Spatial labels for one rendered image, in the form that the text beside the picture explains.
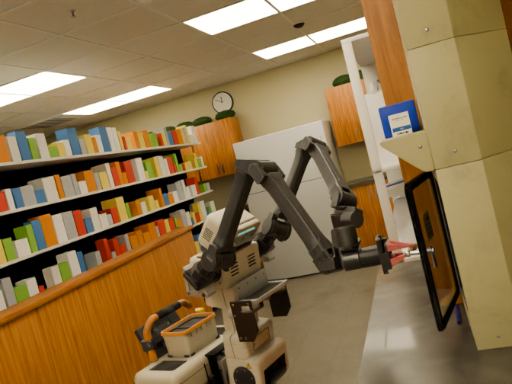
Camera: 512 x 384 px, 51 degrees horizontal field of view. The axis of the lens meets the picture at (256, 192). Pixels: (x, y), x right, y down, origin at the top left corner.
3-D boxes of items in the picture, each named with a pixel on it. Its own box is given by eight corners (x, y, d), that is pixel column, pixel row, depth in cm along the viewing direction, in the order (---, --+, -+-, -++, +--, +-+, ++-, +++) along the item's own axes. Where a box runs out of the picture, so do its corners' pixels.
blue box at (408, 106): (420, 129, 159) (413, 100, 159) (420, 129, 150) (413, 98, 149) (386, 138, 162) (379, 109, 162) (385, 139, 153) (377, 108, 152)
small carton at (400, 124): (411, 132, 146) (406, 111, 146) (412, 132, 141) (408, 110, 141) (392, 137, 147) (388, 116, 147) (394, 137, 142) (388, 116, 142)
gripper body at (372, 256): (382, 238, 146) (355, 243, 148) (390, 273, 147) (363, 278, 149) (382, 233, 152) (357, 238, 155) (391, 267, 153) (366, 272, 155)
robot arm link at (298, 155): (315, 142, 230) (296, 133, 226) (331, 143, 218) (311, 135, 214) (279, 238, 230) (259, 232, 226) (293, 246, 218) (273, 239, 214)
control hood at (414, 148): (430, 161, 162) (422, 129, 162) (435, 170, 131) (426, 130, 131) (392, 169, 166) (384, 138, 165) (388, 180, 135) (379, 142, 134)
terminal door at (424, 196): (459, 293, 164) (430, 168, 161) (441, 334, 138) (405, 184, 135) (457, 294, 164) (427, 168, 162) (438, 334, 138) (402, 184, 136)
